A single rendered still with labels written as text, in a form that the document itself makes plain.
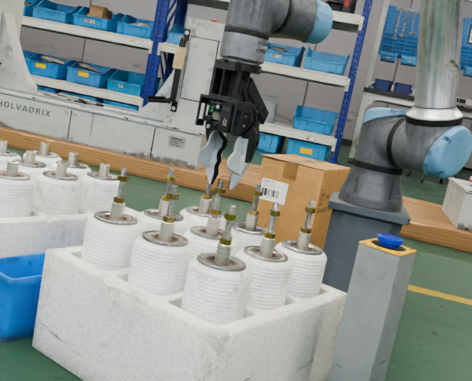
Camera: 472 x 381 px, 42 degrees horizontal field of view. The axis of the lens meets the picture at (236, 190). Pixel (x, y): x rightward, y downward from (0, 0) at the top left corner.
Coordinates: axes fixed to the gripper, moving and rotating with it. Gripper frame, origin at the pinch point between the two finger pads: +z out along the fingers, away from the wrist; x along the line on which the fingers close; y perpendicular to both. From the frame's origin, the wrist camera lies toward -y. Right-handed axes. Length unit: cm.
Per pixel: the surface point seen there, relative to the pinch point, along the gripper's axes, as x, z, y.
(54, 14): -398, -50, -353
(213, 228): 0.6, 8.6, 1.5
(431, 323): 31, 35, -73
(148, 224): -11.5, 11.0, 3.5
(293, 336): 19.3, 21.3, 2.7
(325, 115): -154, -7, -475
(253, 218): 2.5, 7.5, -10.2
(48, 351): -17.5, 33.9, 17.6
